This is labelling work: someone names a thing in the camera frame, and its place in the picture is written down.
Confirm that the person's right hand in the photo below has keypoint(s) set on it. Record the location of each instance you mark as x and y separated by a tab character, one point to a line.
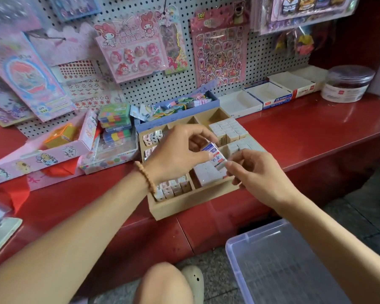
263	180

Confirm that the person's left hand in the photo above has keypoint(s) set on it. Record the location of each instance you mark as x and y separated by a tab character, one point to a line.
174	155

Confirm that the blue striped eraser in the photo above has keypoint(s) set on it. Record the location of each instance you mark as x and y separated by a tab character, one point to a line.
215	153

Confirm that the wooden compartment tray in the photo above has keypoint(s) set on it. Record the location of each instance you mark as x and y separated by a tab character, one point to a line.
171	209

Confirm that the clear plastic storage bin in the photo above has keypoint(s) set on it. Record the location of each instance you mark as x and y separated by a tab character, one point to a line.
278	262

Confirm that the person's left forearm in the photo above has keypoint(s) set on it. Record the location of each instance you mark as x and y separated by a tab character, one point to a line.
63	250

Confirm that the person's right forearm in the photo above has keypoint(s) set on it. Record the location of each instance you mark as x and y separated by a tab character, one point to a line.
348	250

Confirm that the blue box of trinkets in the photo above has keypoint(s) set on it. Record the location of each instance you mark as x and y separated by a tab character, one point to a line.
177	110

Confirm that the white tray box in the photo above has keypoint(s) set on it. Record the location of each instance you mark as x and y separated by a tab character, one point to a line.
240	103
269	95
297	82

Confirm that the yellow orange toy box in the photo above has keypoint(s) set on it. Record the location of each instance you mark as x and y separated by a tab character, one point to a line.
60	134

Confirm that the person's left cream clog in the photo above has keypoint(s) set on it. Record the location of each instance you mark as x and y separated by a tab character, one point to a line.
193	281

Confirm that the person's left leg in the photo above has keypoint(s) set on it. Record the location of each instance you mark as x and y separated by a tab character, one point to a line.
161	285

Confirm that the stack of colourful packs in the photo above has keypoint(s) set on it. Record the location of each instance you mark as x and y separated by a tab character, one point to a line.
115	120

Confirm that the white pegboard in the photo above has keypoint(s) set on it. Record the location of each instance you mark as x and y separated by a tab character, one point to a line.
164	85

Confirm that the red display counter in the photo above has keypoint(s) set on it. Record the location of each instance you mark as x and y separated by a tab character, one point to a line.
323	126

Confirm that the green edged sticker pack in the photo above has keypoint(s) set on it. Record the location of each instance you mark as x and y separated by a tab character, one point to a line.
174	41

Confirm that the red patterned sticker sheet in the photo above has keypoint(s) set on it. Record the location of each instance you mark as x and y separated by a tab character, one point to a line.
82	85

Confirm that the pink sticker pack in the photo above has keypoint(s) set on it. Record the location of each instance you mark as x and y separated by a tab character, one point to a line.
218	47
130	47

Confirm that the round clear plastic jar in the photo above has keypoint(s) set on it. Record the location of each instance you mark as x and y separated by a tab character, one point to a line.
347	84

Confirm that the pink tray of trinkets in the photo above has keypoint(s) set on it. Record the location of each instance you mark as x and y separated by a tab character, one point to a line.
44	158

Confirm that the clear bag of colourful toys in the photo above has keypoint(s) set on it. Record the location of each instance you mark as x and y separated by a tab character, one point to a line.
291	44

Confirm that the pale pink card pack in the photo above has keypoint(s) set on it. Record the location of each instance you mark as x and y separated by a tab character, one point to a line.
60	44

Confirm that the red folded cloth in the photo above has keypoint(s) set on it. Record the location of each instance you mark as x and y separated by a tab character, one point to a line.
19	190

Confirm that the pastel cartoon sticker pack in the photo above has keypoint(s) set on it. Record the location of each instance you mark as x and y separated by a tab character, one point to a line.
31	76

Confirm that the lilac sticker pack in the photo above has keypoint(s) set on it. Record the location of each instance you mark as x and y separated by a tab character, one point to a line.
3	104

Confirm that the clear glitter sticker sheet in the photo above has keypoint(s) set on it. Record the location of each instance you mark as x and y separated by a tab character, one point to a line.
73	4

